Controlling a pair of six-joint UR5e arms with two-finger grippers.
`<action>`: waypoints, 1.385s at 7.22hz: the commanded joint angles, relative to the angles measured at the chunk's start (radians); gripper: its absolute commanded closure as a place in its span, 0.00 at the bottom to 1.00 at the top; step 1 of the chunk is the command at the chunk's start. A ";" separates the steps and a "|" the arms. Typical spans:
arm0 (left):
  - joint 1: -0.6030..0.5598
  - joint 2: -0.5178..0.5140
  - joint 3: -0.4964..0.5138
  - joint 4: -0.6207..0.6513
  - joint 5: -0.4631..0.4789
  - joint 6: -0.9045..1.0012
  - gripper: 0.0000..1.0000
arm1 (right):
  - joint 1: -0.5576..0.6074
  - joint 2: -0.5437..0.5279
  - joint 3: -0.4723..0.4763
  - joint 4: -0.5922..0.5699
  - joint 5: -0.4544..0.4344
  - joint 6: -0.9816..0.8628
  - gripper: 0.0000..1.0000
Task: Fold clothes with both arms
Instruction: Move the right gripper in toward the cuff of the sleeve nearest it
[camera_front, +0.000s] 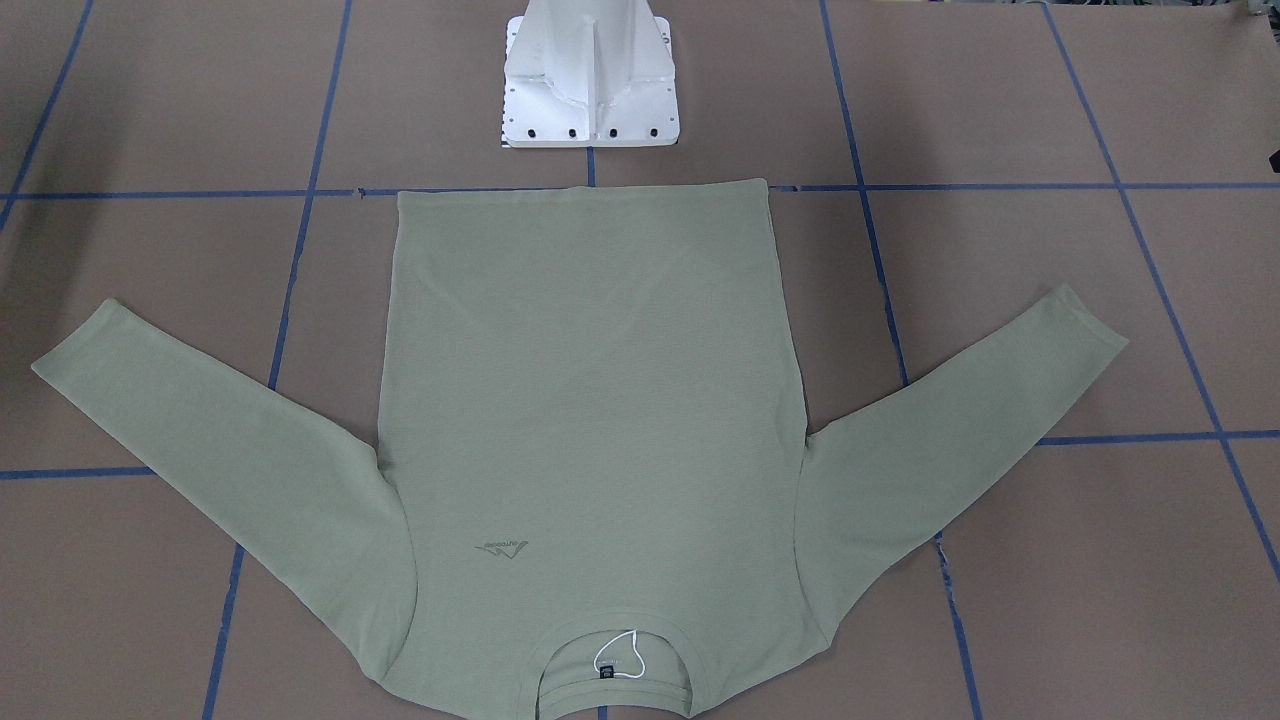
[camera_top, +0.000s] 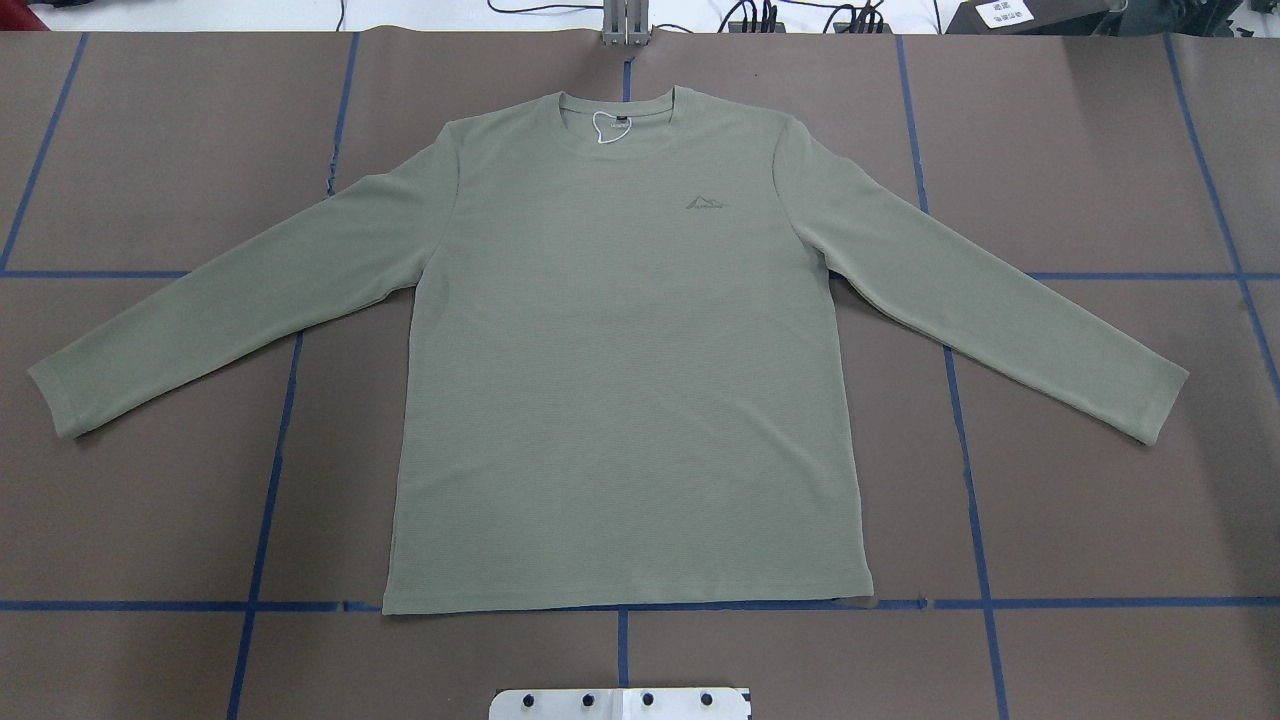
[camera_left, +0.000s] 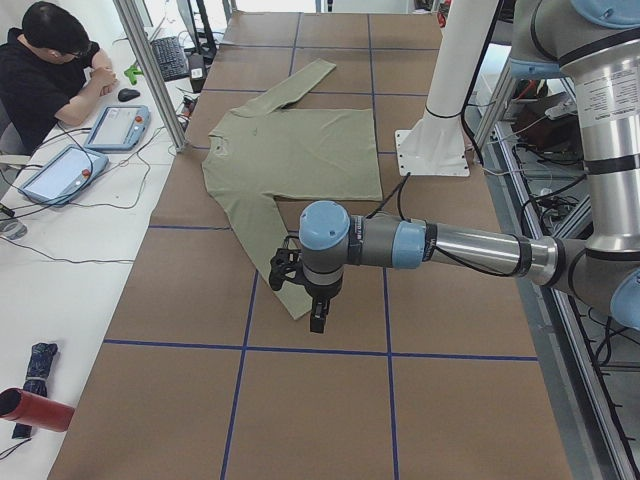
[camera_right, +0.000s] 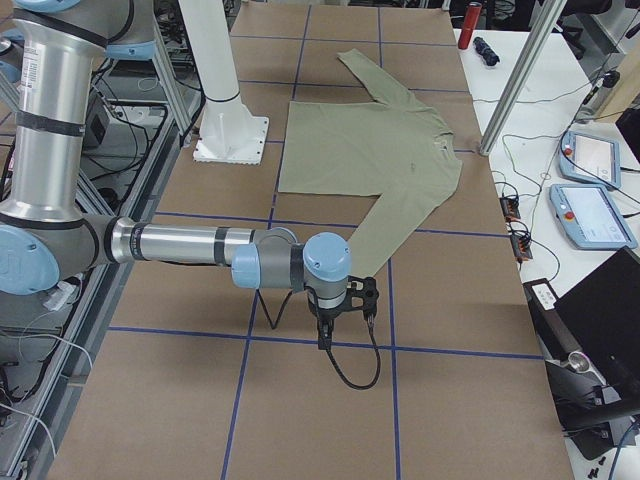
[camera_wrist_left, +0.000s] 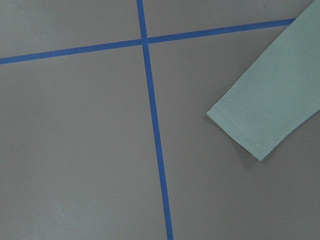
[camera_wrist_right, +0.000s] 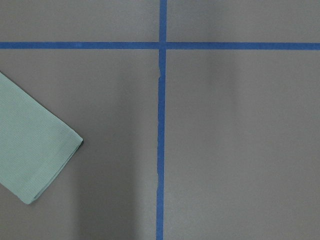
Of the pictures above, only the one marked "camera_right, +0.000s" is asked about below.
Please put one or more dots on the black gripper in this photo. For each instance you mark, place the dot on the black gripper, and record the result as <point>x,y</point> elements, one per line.
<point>327,315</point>

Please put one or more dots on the far teach pendant tablet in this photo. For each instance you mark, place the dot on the far teach pendant tablet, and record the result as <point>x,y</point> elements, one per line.
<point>590,159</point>

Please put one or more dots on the orange black connector module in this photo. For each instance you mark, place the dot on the orange black connector module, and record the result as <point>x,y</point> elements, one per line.
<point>510,208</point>

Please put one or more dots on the black monitor on stand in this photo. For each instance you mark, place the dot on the black monitor on stand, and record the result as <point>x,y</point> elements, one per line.
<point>591,341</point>

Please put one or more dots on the olive green long-sleeve shirt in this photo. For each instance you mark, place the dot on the olive green long-sleeve shirt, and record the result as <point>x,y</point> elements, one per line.
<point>393,148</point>

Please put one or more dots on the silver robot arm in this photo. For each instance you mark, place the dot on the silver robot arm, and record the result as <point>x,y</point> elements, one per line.
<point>45,238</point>

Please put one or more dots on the white camera stand pedestal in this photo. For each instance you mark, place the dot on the white camera stand pedestal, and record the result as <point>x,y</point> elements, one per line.
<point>228,132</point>

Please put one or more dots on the teach pendant tablet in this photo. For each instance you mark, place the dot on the teach pendant tablet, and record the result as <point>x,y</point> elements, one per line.
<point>589,217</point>
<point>590,159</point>

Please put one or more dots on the red cylindrical bottle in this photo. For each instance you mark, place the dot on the red cylindrical bottle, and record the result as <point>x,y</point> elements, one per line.
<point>471,18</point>

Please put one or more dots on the near teach pendant tablet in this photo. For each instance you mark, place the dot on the near teach pendant tablet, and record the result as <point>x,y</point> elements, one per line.
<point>589,217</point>

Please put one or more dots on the folded dark blue umbrella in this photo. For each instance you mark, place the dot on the folded dark blue umbrella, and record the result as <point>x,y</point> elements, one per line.
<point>485,51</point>

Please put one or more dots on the aluminium frame post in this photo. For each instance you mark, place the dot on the aluminium frame post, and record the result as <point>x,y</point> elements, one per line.
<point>536,39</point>

